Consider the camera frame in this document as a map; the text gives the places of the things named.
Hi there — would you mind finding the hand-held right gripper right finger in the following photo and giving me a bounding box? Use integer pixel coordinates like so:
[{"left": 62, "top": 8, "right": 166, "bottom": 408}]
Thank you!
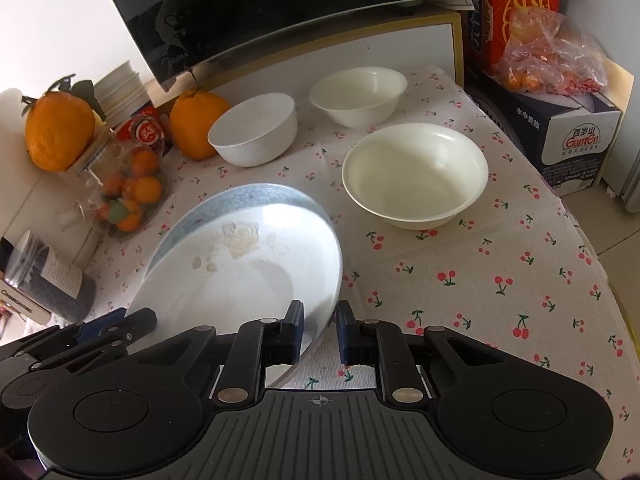
[{"left": 335, "top": 300, "right": 481, "bottom": 406}]

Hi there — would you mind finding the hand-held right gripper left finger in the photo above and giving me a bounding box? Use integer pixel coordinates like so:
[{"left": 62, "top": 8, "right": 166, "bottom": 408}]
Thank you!
[{"left": 170, "top": 300, "right": 306, "bottom": 406}]

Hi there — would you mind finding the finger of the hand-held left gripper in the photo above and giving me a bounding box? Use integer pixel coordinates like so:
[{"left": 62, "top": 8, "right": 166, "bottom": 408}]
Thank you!
[
  {"left": 60, "top": 307, "right": 128, "bottom": 348},
  {"left": 75, "top": 308, "right": 159, "bottom": 361}
]

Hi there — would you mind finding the white rose print plate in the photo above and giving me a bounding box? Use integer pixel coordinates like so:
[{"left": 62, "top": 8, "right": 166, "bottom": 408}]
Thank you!
[{"left": 127, "top": 199, "right": 344, "bottom": 391}]

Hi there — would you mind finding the blue patterned plate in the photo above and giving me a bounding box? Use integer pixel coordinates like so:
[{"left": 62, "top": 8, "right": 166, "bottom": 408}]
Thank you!
[{"left": 145, "top": 182, "right": 333, "bottom": 273}]

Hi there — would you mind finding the cream bowl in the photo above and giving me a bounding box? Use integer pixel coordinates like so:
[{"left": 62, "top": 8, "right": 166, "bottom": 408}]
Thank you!
[
  {"left": 309, "top": 66, "right": 408, "bottom": 128},
  {"left": 341, "top": 122, "right": 489, "bottom": 231}
]

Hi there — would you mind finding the white bowl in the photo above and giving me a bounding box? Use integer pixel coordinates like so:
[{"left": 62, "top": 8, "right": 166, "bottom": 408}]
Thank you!
[{"left": 207, "top": 92, "right": 299, "bottom": 167}]

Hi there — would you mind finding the clear jar with dark contents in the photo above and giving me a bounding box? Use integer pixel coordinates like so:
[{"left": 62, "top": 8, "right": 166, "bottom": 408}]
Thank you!
[{"left": 0, "top": 230, "right": 98, "bottom": 323}]

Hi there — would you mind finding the cherry print tablecloth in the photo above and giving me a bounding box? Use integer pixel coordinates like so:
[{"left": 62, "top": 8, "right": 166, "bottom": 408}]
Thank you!
[{"left": 90, "top": 65, "right": 633, "bottom": 461}]

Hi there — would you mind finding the glass jar of tangerines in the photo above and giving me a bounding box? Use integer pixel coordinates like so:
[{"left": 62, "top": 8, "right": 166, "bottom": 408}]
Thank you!
[{"left": 55, "top": 127, "right": 168, "bottom": 238}]

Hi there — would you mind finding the large orange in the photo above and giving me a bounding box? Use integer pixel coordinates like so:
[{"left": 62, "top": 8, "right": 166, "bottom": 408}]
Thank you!
[
  {"left": 25, "top": 79, "right": 108, "bottom": 172},
  {"left": 169, "top": 89, "right": 232, "bottom": 161}
]

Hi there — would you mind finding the stack of paper cups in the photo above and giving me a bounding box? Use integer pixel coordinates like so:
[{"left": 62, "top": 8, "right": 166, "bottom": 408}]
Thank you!
[{"left": 94, "top": 60, "right": 153, "bottom": 121}]

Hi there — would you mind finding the black and white cardboard box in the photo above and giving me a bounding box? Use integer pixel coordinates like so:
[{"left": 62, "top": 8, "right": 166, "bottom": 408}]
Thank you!
[{"left": 467, "top": 67, "right": 623, "bottom": 196}]

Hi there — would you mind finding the black microwave oven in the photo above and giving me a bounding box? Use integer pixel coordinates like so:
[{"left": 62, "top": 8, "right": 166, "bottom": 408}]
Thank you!
[{"left": 92, "top": 0, "right": 476, "bottom": 92}]

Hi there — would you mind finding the white refrigerator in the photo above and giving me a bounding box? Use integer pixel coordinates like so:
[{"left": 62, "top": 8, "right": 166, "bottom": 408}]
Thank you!
[{"left": 562, "top": 0, "right": 640, "bottom": 201}]

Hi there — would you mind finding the plastic bag of oranges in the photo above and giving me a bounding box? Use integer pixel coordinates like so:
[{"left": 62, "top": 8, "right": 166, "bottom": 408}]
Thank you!
[{"left": 492, "top": 7, "right": 608, "bottom": 98}]

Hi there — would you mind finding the red cardboard box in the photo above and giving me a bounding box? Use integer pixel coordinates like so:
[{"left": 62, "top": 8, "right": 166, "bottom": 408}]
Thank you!
[{"left": 460, "top": 0, "right": 563, "bottom": 78}]

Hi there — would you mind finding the beige cardboard sheet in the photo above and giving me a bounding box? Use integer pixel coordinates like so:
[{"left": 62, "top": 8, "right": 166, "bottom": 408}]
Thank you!
[{"left": 597, "top": 55, "right": 633, "bottom": 111}]

